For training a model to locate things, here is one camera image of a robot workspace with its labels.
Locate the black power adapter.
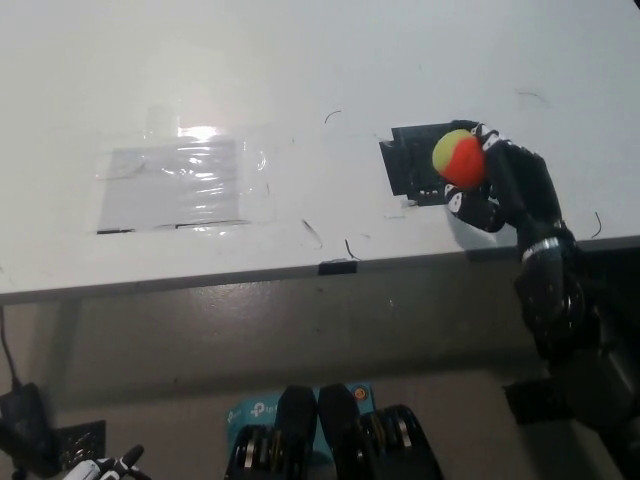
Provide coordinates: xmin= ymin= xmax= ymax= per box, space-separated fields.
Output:
xmin=0 ymin=381 xmax=59 ymax=477

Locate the black floor tape patch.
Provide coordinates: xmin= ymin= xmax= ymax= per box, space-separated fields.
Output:
xmin=51 ymin=419 xmax=108 ymax=464
xmin=501 ymin=378 xmax=577 ymax=427

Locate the orange and yellow tennis ball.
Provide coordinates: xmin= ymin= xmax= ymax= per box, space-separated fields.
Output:
xmin=431 ymin=128 xmax=488 ymax=191

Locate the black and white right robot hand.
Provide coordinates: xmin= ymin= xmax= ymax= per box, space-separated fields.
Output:
xmin=442 ymin=118 xmax=575 ymax=262

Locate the black tape patch on table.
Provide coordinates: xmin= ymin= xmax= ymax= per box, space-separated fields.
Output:
xmin=378 ymin=119 xmax=482 ymax=208

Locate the small black tape strip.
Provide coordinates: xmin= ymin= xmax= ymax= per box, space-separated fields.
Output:
xmin=317 ymin=259 xmax=359 ymax=277

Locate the teal tp-link box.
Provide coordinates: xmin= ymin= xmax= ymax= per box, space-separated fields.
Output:
xmin=226 ymin=381 xmax=374 ymax=454

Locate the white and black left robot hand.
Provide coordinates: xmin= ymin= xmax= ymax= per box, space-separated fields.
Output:
xmin=63 ymin=444 xmax=147 ymax=480

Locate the white paper under clear film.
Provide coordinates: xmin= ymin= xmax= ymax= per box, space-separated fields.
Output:
xmin=93 ymin=137 xmax=277 ymax=235

